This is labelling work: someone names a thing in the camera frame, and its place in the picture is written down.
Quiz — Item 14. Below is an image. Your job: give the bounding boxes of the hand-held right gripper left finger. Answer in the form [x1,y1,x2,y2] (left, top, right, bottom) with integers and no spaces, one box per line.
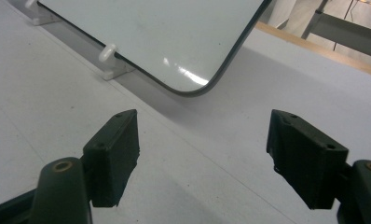
[82,108,141,208]

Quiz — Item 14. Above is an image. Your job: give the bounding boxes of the white dry-erase board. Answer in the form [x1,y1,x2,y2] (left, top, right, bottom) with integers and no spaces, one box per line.
[37,0,272,98]

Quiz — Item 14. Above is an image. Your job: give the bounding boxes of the white plastic board stand clip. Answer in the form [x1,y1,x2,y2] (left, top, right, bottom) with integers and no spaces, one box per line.
[98,43,137,81]
[24,0,62,26]

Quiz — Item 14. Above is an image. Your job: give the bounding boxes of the grey metal desk frame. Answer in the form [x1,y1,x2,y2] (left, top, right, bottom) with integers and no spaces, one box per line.
[300,0,371,62]

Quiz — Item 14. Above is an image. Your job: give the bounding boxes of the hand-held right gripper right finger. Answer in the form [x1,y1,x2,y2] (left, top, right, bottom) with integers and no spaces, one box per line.
[266,108,351,210]

